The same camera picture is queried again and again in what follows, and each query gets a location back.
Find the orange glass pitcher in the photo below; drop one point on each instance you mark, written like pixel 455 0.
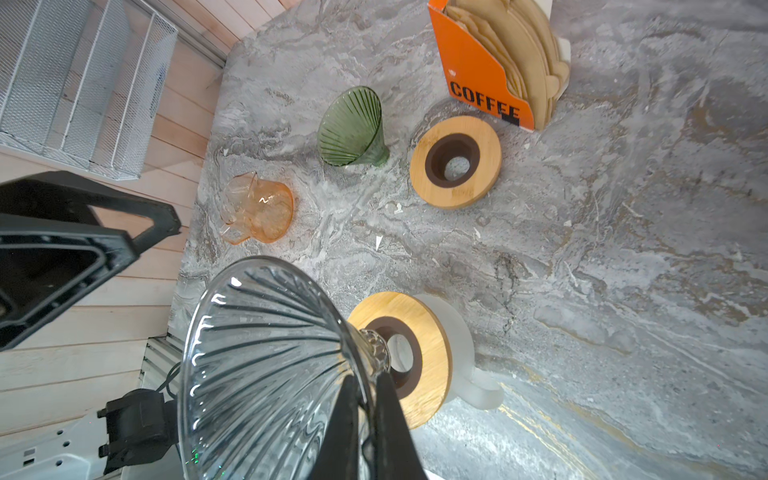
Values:
pixel 254 208

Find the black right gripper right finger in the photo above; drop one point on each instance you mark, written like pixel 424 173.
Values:
pixel 395 456

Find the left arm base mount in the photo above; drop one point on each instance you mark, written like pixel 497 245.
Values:
pixel 141 427

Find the brown paper filter stack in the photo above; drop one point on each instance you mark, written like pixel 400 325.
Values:
pixel 519 36

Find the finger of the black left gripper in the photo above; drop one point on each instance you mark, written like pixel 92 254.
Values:
pixel 65 201
pixel 47 266

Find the clear glass dripper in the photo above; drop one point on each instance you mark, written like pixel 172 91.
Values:
pixel 264 361

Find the aluminium rail base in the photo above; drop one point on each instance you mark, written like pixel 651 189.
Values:
pixel 68 449

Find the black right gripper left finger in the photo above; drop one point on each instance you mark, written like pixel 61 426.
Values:
pixel 338 456

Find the orange coffee filter box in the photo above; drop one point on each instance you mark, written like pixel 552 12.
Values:
pixel 472 74

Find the wooden ring dripper stand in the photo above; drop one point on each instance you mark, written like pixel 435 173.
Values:
pixel 423 388

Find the green glass dripper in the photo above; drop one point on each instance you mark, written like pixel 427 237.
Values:
pixel 351 130

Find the white wire mesh shelf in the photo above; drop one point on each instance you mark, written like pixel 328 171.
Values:
pixel 81 81

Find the frosted white mug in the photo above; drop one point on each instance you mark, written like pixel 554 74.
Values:
pixel 468 383

